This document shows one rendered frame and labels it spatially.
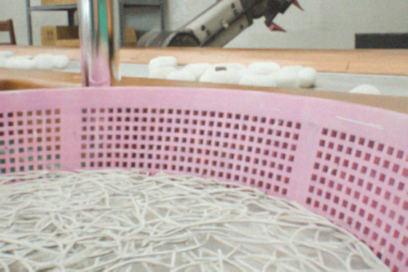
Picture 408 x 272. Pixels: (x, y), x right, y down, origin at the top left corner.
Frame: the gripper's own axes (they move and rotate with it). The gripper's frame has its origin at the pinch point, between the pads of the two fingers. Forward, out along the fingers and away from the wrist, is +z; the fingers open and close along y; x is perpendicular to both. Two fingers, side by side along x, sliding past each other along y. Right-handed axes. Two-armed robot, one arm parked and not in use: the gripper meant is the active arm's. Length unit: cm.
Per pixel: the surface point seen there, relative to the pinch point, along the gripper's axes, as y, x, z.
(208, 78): 5.8, -3.7, 21.3
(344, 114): 24.2, -13.5, 31.3
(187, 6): -186, 116, -150
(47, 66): -31.3, 1.8, 17.0
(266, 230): 23.7, -13.9, 36.8
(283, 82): 9.6, 0.8, 17.0
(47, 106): 9.9, -15.5, 34.9
